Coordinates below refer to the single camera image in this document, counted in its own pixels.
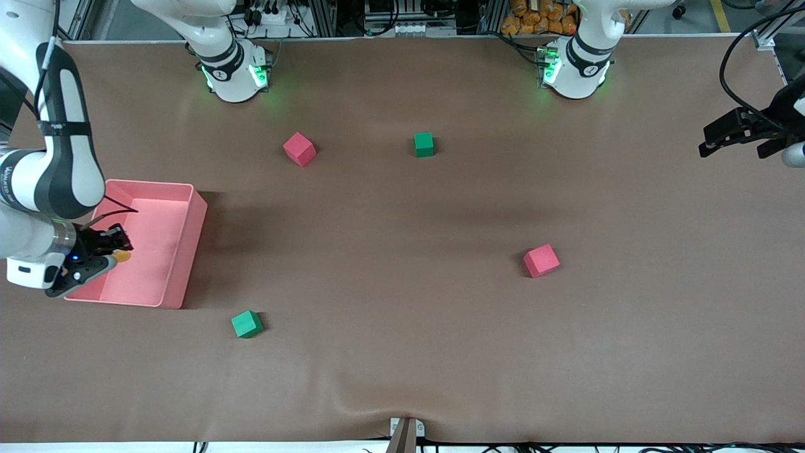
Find brown table mat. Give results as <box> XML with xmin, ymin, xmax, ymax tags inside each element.
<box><xmin>0</xmin><ymin>35</ymin><xmax>805</xmax><ymax>444</ymax></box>

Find white terminal block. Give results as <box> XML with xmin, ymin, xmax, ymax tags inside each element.
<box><xmin>376</xmin><ymin>22</ymin><xmax>458</xmax><ymax>36</ymax></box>

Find pink plastic bin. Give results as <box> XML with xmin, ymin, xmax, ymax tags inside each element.
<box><xmin>65</xmin><ymin>179</ymin><xmax>208</xmax><ymax>309</ymax></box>

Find grey camera mounting pole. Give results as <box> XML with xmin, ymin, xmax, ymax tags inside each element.
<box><xmin>389</xmin><ymin>417</ymin><xmax>426</xmax><ymax>453</ymax></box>

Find aluminium frame post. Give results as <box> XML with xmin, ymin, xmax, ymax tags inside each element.
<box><xmin>480</xmin><ymin>0</ymin><xmax>504</xmax><ymax>35</ymax></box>
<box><xmin>314</xmin><ymin>0</ymin><xmax>338</xmax><ymax>37</ymax></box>

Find pink foam cube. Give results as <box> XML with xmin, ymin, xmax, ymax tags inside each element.
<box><xmin>282</xmin><ymin>132</ymin><xmax>317</xmax><ymax>168</ymax></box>
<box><xmin>523</xmin><ymin>243</ymin><xmax>561</xmax><ymax>279</ymax></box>

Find orange snack packets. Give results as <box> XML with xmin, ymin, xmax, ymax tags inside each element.
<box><xmin>501</xmin><ymin>0</ymin><xmax>578</xmax><ymax>36</ymax></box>

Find white power strip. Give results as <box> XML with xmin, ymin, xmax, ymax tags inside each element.
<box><xmin>242</xmin><ymin>5</ymin><xmax>291</xmax><ymax>27</ymax></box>

